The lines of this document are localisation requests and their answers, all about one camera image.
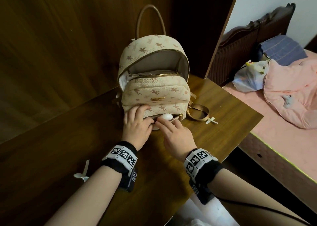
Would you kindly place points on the person's right forearm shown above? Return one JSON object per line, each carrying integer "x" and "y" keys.
{"x": 247, "y": 203}

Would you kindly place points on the person's left forearm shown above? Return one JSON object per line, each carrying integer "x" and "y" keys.
{"x": 84, "y": 198}

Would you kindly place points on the dark wooden shelf cabinet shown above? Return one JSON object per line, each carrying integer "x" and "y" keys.
{"x": 198, "y": 30}

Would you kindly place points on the blue checkered pillow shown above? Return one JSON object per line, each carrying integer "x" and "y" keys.
{"x": 282, "y": 50}

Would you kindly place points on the pink bed sheet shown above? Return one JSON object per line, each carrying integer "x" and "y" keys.
{"x": 272, "y": 134}

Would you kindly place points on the dark wooden bed rail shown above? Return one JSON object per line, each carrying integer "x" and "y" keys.
{"x": 277, "y": 168}

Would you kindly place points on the cream patterned backpack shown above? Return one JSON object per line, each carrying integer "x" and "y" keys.
{"x": 153, "y": 89}

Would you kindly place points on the person's left hand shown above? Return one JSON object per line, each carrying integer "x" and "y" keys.
{"x": 136, "y": 131}

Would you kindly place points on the small white ribbon bow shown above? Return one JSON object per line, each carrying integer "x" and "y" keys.
{"x": 211, "y": 120}

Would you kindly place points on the left black marker wristband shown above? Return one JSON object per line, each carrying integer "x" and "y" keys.
{"x": 119, "y": 156}

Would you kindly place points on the person's right hand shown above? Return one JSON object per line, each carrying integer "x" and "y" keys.
{"x": 178, "y": 141}

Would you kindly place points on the white earbud case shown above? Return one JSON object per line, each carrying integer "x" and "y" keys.
{"x": 166, "y": 116}

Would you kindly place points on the dark carved bed headboard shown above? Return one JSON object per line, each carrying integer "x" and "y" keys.
{"x": 235, "y": 52}

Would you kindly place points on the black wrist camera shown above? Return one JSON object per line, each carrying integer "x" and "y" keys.
{"x": 130, "y": 181}
{"x": 201, "y": 192}

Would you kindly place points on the pink quilt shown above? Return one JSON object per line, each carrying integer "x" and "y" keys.
{"x": 294, "y": 94}

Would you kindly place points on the dark wooden side cabinet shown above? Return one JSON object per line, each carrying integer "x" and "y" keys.
{"x": 312, "y": 45}

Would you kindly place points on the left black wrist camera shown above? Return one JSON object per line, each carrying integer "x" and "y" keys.
{"x": 130, "y": 181}

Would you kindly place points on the translucent plastic shopping bag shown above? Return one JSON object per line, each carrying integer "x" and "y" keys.
{"x": 250, "y": 79}

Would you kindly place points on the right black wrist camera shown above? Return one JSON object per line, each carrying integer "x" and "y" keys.
{"x": 201, "y": 192}

